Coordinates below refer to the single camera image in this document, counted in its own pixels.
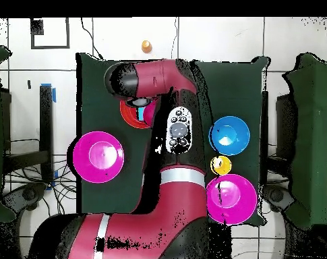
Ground tangle of floor cables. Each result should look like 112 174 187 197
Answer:
3 159 79 215

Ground small red plastic bowl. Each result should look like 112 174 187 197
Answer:
142 99 158 123

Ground dark green tablecloth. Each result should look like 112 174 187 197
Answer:
76 52 272 227

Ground large pink plastic bowl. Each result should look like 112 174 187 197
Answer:
72 131 125 184
206 173 258 225

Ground black square floor frame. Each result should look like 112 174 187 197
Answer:
30 17 71 50

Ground large orange plastic bowl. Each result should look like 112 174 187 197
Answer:
119 99 153 130

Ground thin black floor cable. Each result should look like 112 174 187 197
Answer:
80 17 104 61

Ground grey office chair base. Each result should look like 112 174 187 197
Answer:
262 184 296 214
1 182 48 214

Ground black metal stand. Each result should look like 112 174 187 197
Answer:
260 90 269 187
2 84 55 184

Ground yellow plastic cup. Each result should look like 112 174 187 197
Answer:
210 155 233 177

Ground orange plastic cup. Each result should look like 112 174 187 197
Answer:
141 40 154 55

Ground blue plastic bowl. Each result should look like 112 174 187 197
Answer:
208 115 251 156

